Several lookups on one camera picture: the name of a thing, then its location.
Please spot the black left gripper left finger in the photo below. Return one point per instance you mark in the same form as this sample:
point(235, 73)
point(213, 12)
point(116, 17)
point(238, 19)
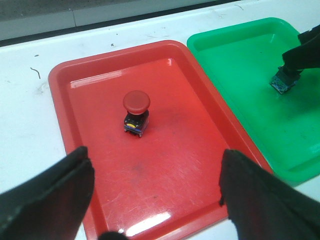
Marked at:
point(53, 204)

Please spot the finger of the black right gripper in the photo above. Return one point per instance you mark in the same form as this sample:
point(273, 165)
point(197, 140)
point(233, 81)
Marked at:
point(309, 35)
point(305, 56)

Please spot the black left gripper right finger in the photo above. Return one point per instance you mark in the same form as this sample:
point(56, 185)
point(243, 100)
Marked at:
point(261, 206)

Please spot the green mushroom push button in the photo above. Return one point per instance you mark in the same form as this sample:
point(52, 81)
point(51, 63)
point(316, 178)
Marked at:
point(285, 79)

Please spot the red mushroom push button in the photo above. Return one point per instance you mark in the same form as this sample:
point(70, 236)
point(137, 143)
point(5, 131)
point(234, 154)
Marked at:
point(136, 104)

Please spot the green plastic tray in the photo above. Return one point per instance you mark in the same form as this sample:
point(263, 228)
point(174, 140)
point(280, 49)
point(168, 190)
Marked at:
point(240, 61)

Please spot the red plastic tray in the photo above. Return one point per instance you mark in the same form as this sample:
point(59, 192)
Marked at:
point(165, 184)

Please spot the grey speckled stone counter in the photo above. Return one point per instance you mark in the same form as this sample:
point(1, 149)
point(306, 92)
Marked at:
point(16, 9)

